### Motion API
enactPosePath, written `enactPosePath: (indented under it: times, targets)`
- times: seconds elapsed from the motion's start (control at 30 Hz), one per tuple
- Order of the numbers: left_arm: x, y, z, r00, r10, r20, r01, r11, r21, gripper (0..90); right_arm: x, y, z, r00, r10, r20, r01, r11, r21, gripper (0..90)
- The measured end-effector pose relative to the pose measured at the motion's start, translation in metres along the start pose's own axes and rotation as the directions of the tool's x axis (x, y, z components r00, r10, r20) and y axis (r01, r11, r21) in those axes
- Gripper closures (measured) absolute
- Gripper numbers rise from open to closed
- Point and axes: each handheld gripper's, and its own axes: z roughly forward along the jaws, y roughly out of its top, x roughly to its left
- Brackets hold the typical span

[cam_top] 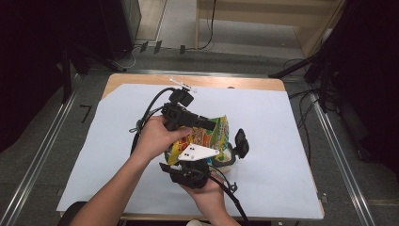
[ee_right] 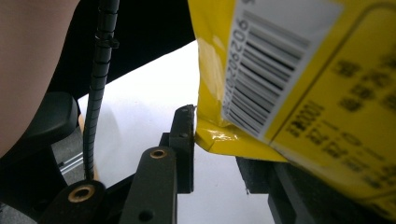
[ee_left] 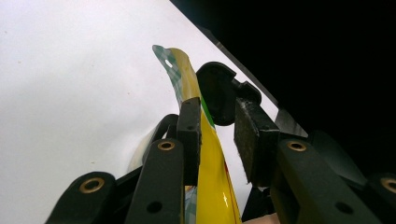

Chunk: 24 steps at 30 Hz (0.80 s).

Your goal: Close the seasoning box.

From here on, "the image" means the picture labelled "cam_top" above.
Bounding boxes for person's right hand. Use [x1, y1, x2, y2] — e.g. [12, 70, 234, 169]
[180, 178, 232, 215]

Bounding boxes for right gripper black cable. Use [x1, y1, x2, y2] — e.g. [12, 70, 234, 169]
[208, 164, 250, 226]

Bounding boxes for glass jar with black lid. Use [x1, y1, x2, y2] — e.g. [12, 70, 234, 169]
[211, 127, 250, 174]

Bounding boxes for white table sheet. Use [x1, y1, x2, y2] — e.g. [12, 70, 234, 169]
[56, 83, 325, 220]

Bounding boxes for person's dark clothing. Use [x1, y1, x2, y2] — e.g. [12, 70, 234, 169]
[57, 201, 88, 226]

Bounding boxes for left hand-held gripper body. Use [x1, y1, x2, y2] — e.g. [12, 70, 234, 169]
[161, 77, 202, 132]

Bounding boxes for light wooden frame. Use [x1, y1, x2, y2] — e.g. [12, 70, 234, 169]
[195, 0, 346, 59]

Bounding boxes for hanging black cable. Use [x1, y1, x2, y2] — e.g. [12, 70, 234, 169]
[184, 0, 218, 52]

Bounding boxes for white floor cable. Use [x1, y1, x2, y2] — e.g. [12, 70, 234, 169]
[111, 44, 143, 71]

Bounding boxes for short metal floor rail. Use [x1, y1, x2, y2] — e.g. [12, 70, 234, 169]
[88, 69, 271, 79]

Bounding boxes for black floor cables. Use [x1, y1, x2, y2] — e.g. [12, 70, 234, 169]
[282, 56, 328, 166]

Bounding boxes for black tripod stand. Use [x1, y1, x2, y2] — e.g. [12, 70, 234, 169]
[267, 31, 340, 112]

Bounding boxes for wooden table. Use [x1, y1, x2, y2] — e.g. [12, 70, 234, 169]
[93, 73, 326, 221]

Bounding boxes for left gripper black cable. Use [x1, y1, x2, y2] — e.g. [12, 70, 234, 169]
[128, 87, 177, 156]

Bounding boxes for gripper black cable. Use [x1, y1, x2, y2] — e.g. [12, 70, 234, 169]
[208, 164, 250, 226]
[128, 87, 177, 156]

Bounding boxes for dark curtain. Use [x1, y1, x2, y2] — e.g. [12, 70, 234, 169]
[313, 0, 399, 177]
[0, 0, 74, 153]

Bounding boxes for person's left hand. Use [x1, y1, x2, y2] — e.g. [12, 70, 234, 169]
[132, 115, 192, 163]

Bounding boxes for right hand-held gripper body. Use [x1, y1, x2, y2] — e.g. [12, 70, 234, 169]
[169, 143, 220, 189]

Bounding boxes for long metal floor rail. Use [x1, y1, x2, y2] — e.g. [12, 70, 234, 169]
[309, 90, 377, 226]
[0, 84, 79, 226]

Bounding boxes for black cabinet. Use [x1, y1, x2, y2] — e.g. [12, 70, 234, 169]
[73, 0, 142, 62]

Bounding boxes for yellow green spout pouch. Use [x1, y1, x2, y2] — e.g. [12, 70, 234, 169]
[164, 115, 231, 167]

